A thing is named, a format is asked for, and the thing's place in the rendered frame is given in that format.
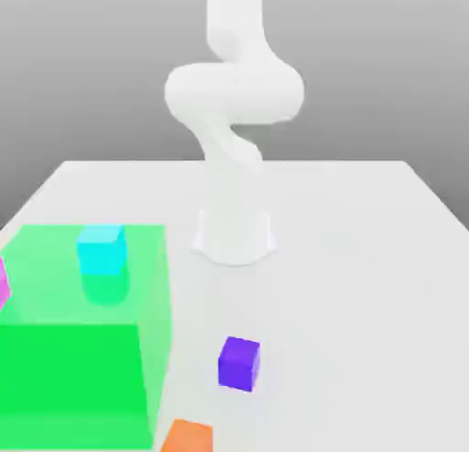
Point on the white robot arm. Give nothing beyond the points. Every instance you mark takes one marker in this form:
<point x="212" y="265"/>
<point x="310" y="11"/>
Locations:
<point x="234" y="92"/>

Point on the small cyan cube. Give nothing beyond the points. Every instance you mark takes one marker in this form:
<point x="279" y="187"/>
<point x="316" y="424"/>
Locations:
<point x="102" y="255"/>

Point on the small purple cube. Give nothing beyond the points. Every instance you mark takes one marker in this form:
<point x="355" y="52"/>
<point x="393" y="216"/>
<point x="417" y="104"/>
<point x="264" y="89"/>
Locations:
<point x="237" y="366"/>

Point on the small orange cube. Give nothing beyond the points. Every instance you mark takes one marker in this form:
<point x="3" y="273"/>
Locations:
<point x="188" y="439"/>

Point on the small pink cube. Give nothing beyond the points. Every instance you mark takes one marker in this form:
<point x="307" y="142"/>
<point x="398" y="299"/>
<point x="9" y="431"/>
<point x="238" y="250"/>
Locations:
<point x="3" y="285"/>

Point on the large green box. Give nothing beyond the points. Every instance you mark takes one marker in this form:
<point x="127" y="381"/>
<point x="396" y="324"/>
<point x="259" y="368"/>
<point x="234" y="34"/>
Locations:
<point x="69" y="382"/>

